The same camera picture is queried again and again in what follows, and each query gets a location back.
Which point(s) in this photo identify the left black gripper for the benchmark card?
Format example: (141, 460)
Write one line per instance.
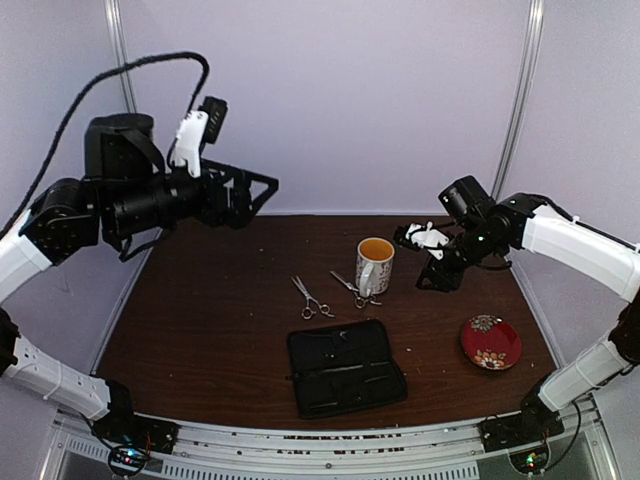
(238, 213)

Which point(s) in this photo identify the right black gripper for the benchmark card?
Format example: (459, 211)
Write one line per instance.
(454, 278)

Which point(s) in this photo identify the silver thinning scissors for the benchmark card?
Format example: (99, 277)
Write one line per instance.
(359, 301)

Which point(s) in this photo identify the black zippered tool case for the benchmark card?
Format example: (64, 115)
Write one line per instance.
(363, 375)

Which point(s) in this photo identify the silver straight hair scissors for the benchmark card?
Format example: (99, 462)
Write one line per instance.
(312, 305)

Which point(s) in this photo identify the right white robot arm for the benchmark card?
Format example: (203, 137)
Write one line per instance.
(536, 225)

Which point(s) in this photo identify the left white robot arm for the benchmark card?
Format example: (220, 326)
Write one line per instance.
(55, 227)

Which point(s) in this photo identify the white floral mug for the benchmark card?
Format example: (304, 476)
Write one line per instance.
(374, 265)

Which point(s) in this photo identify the red floral plate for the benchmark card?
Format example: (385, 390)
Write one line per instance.
(490, 342)

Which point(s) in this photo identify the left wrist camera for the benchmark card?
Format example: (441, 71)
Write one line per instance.
(200, 127)

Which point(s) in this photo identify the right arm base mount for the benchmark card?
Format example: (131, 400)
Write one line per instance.
(533, 423)

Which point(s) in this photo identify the aluminium front rail frame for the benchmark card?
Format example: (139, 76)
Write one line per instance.
(453, 450)

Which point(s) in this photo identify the left aluminium corner post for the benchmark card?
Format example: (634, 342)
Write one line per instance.
(118, 43)

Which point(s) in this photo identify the aluminium corner post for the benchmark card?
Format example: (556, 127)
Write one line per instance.
(118, 43)
(525, 79)

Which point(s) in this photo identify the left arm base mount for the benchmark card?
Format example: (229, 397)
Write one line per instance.
(121, 425)

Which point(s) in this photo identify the right aluminium corner post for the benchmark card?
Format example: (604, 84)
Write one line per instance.
(525, 79)

